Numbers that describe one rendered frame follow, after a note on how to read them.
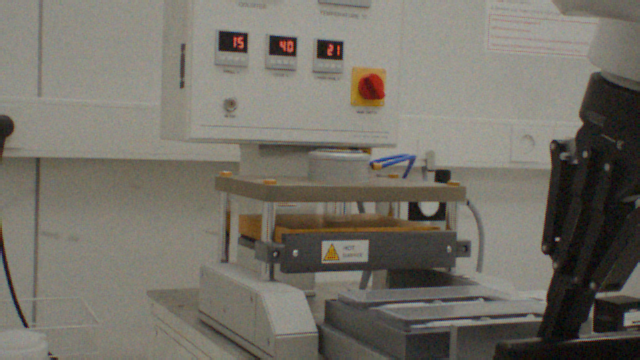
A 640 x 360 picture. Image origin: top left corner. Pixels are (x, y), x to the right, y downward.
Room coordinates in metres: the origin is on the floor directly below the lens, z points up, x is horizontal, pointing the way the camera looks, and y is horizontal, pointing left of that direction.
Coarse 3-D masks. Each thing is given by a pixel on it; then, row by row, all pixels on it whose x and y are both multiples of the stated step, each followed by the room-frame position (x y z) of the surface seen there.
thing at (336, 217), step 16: (336, 208) 1.12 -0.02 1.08; (240, 224) 1.16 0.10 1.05; (256, 224) 1.11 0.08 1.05; (288, 224) 1.07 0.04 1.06; (304, 224) 1.07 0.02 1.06; (320, 224) 1.08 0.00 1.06; (336, 224) 1.09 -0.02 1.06; (352, 224) 1.09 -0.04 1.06; (368, 224) 1.10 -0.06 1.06; (384, 224) 1.11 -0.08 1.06; (400, 224) 1.12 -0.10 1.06; (416, 224) 1.12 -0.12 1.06; (240, 240) 1.16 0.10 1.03
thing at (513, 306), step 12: (516, 300) 0.92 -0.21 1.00; (528, 300) 0.93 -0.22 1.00; (396, 312) 0.84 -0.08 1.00; (408, 312) 0.84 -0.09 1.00; (420, 312) 0.84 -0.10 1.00; (432, 312) 0.84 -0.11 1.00; (444, 312) 0.85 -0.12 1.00; (456, 312) 0.85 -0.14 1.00; (468, 312) 0.85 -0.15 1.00; (480, 312) 0.85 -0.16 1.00; (492, 312) 0.86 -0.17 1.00; (504, 312) 0.86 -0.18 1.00; (516, 312) 0.86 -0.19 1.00
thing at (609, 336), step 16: (560, 336) 0.74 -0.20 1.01; (576, 336) 0.74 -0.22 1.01; (592, 336) 0.74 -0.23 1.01; (608, 336) 0.75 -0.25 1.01; (624, 336) 0.75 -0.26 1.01; (496, 352) 0.71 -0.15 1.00; (512, 352) 0.70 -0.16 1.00; (528, 352) 0.71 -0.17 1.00; (544, 352) 0.71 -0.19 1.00; (560, 352) 0.72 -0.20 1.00; (576, 352) 0.73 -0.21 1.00; (592, 352) 0.74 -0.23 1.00; (608, 352) 0.74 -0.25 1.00; (624, 352) 0.75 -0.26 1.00
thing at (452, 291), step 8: (416, 288) 0.97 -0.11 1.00; (424, 288) 0.97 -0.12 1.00; (432, 288) 0.98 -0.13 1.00; (440, 288) 0.98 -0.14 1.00; (448, 288) 0.98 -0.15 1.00; (456, 288) 0.98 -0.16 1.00; (464, 288) 0.98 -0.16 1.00; (472, 288) 0.99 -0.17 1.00; (480, 288) 0.99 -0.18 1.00; (488, 288) 0.99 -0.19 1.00; (352, 296) 0.91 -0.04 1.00; (360, 296) 0.91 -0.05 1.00; (368, 296) 0.91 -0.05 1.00; (376, 296) 0.91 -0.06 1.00; (384, 296) 0.92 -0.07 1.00; (392, 296) 0.92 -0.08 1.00; (400, 296) 0.92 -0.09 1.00; (408, 296) 0.92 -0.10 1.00; (416, 296) 0.92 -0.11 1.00; (424, 296) 0.92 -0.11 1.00; (432, 296) 0.93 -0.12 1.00; (440, 296) 0.93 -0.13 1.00; (448, 296) 0.93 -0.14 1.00; (456, 296) 0.93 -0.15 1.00
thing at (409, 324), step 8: (440, 304) 0.89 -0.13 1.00; (384, 312) 0.84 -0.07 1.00; (528, 312) 0.92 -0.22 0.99; (536, 312) 0.87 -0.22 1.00; (384, 320) 0.84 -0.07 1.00; (392, 320) 0.82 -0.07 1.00; (400, 320) 0.81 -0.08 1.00; (408, 320) 0.81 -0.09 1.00; (416, 320) 0.81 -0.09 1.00; (424, 320) 0.81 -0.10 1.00; (432, 320) 0.82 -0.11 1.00; (440, 320) 0.82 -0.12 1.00; (448, 320) 0.82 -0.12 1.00; (456, 320) 0.83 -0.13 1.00; (464, 320) 0.83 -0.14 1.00; (472, 320) 0.83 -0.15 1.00; (480, 320) 0.84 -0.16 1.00; (488, 320) 0.84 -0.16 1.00; (496, 320) 0.85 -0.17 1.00; (408, 328) 0.81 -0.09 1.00; (416, 328) 0.81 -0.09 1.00; (424, 328) 0.81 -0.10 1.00
